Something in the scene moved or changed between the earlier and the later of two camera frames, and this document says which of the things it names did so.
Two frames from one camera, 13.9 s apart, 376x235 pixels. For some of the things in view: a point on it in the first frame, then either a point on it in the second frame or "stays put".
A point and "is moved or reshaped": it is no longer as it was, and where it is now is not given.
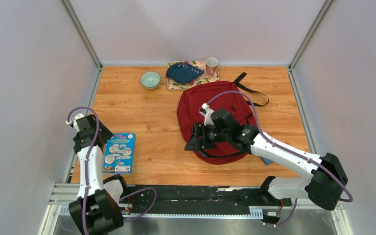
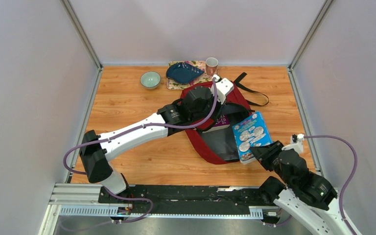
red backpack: x=193 y=96 is moved or reshaped
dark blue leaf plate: x=183 y=73 stays put
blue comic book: x=118 y=153 is moved or reshaped
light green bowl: x=150 y=80 stays put
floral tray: x=203 y=78 stays put
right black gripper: x=195 y=143 → x=264 y=152
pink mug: x=211 y=65 stays put
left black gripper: x=106 y=135 → x=220 y=107
